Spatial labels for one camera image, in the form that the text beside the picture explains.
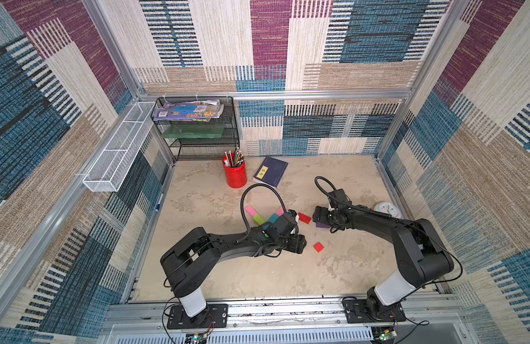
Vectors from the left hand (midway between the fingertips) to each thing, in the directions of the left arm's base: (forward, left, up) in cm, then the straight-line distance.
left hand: (302, 242), depth 85 cm
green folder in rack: (+45, +46, +20) cm, 68 cm away
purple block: (+5, -8, +3) cm, 11 cm away
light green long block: (+12, +17, -3) cm, 22 cm away
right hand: (+11, -12, -3) cm, 16 cm away
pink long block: (+17, +21, -4) cm, 27 cm away
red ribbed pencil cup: (+36, +28, +3) cm, 46 cm away
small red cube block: (0, -7, -5) cm, 9 cm away
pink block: (+6, +8, +13) cm, 17 cm away
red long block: (+14, -3, -5) cm, 15 cm away
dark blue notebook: (+41, +11, -4) cm, 42 cm away
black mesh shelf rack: (+54, +48, +1) cm, 72 cm away
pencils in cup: (+37, +28, +9) cm, 48 cm away
